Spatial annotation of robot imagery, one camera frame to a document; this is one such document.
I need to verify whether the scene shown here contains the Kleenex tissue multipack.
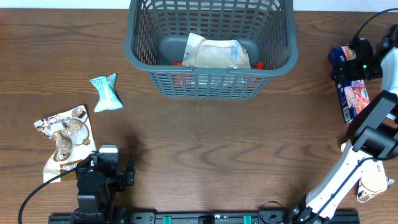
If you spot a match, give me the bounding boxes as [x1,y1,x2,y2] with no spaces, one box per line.
[328,46,370,124]

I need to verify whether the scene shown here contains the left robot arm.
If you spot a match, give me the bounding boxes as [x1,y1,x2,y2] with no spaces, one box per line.
[70,145,136,224]

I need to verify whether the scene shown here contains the cream brown snack bag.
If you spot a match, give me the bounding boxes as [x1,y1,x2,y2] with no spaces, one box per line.
[338,140,394,203]

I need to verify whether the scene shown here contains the cookie snack bag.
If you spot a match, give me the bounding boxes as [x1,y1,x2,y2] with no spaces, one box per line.
[34,105,96,182]

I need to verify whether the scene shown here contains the orange brown snack bar pack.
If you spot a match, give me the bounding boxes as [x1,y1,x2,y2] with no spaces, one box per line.
[172,75,261,88]

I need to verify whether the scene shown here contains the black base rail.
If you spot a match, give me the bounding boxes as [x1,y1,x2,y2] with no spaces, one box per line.
[48,210,361,224]

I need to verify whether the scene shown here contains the grey plastic mesh basket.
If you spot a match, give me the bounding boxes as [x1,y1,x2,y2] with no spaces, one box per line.
[125,0,298,99]

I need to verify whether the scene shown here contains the teal wipes packet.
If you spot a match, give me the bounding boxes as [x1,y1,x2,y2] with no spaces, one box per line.
[90,73,123,113]

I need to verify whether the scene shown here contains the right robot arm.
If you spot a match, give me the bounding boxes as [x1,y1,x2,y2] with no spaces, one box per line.
[283,25,397,223]

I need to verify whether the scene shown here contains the beige paper pouch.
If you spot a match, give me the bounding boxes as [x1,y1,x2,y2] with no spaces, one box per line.
[182,33,251,68]

